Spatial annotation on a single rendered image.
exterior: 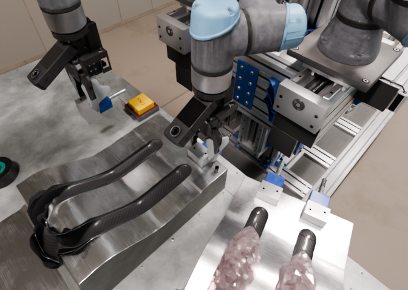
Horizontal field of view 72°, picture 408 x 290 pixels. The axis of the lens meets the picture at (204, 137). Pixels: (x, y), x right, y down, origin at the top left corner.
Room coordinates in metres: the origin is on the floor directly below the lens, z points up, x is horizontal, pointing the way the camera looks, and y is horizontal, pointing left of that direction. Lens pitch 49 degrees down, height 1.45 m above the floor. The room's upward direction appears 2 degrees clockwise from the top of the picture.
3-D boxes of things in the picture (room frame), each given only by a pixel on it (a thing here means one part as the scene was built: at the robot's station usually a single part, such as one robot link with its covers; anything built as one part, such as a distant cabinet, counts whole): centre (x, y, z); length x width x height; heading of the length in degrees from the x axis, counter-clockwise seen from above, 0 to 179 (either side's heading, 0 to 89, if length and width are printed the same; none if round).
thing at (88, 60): (0.55, 0.28, 1.09); 0.09 x 0.08 x 0.12; 136
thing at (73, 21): (0.54, 0.29, 1.17); 0.08 x 0.08 x 0.05
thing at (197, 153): (0.44, -0.02, 0.89); 0.13 x 0.05 x 0.05; 136
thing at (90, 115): (0.56, 0.27, 0.93); 0.13 x 0.05 x 0.05; 136
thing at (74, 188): (0.29, 0.19, 0.92); 0.35 x 0.16 x 0.09; 136
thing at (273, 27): (0.47, -0.10, 1.20); 0.11 x 0.11 x 0.08; 16
